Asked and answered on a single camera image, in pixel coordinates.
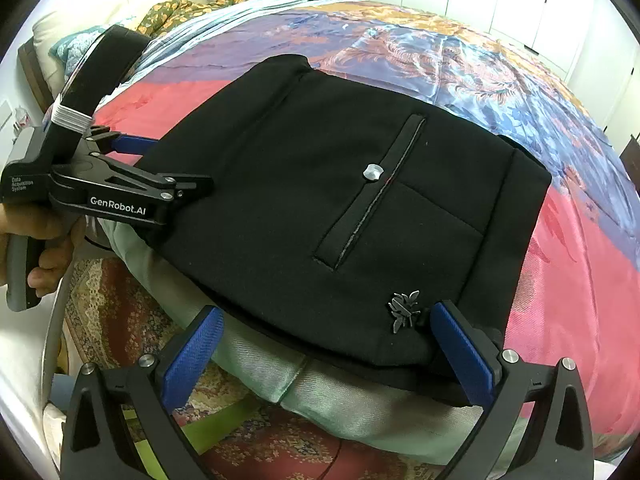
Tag black pants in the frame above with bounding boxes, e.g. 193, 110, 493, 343
102, 54, 553, 406

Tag person's left hand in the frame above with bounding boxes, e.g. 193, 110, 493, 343
0, 204, 87, 295

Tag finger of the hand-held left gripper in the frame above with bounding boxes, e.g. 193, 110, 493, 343
52, 152, 216, 203
85, 130, 157, 156

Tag brown headboard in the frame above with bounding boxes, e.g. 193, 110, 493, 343
17, 42, 51, 107

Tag colourful printed blanket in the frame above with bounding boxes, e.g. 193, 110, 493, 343
92, 0, 640, 463

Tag green orange floral cloth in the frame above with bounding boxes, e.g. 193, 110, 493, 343
135, 0, 346, 38

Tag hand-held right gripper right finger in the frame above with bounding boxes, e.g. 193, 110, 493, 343
430, 300, 596, 480

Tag lime green cloth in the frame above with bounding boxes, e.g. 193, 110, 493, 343
180, 400, 271, 457

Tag red patterned rug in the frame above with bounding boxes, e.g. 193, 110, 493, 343
60, 255, 451, 480

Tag light blue patterned pillow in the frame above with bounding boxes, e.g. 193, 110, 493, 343
50, 30, 108, 78

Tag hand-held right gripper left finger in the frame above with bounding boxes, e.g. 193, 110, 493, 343
60, 305, 226, 480

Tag white pillow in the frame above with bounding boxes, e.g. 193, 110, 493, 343
32, 0, 166, 86

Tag dark wooden furniture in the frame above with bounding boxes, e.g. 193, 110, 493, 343
620, 135, 640, 177

